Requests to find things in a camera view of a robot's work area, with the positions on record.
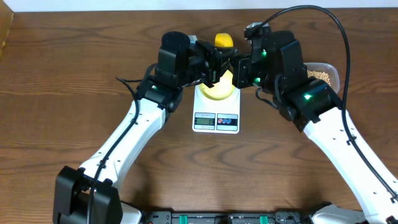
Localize yellow plastic scoop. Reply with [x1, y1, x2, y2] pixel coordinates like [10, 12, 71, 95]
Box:
[214, 32, 234, 82]

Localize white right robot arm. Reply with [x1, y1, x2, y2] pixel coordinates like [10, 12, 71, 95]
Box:
[231, 31, 397, 223]

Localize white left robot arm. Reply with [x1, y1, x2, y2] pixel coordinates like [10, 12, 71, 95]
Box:
[53, 31, 236, 223]

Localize yellow bowl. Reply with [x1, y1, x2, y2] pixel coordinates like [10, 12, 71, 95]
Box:
[199, 70, 235, 101]

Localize white digital kitchen scale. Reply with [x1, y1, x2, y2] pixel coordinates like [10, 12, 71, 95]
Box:
[192, 85, 241, 134]

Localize soybeans pile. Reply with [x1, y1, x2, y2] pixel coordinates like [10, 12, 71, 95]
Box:
[307, 70, 331, 85]

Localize clear plastic container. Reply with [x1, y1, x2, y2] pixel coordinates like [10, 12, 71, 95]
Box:
[305, 62, 340, 93]

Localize cardboard box edge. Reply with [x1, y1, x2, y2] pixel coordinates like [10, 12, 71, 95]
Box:
[0, 0, 14, 55]

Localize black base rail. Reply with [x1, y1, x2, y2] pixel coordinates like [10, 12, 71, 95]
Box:
[138, 211, 312, 224]

